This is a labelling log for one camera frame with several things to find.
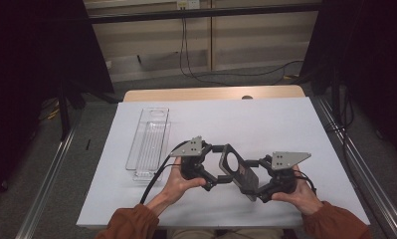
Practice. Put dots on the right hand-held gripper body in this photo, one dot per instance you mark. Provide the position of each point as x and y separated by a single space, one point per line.
285 161

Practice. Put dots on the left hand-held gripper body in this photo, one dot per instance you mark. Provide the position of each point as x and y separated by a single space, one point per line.
190 148

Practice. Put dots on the black box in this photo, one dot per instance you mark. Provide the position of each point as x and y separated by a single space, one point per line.
240 172

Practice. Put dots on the clear plastic storage bin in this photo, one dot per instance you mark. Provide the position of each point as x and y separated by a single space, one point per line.
149 146

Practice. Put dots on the person's right hand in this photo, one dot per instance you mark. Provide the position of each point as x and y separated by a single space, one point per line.
298 195

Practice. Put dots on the person's left hand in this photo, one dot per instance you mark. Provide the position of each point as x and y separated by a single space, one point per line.
177 187

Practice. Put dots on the light wooden table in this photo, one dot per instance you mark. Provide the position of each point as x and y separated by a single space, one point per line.
212 93

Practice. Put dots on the black metal stand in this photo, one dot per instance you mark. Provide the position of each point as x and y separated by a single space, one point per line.
64 109

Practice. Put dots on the black curtain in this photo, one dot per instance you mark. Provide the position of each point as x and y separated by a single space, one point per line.
368 49
37 49

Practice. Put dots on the metal floor rail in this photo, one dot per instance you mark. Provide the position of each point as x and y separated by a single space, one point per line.
361 166
46 176

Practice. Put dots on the white wall socket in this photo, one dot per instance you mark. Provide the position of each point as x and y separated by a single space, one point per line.
188 4

